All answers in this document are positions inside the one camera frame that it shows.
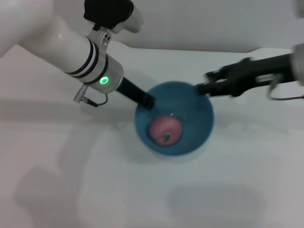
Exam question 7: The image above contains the pink toy peach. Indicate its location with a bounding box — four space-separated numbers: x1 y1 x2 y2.
149 116 184 146

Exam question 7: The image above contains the blue plastic bowl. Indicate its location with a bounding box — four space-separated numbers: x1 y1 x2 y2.
134 80 215 158

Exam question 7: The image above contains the left wrist camera housing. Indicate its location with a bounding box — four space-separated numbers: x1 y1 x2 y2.
83 0 144 34

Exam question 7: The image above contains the black cable with silver plug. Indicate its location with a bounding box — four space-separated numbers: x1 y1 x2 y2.
73 85 109 108

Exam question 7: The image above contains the thin dark right gripper cable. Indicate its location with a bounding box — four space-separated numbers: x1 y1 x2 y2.
269 73 304 101

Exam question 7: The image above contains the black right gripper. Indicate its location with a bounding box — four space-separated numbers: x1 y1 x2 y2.
194 53 295 98

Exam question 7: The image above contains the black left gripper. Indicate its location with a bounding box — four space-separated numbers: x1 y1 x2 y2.
116 76 157 112

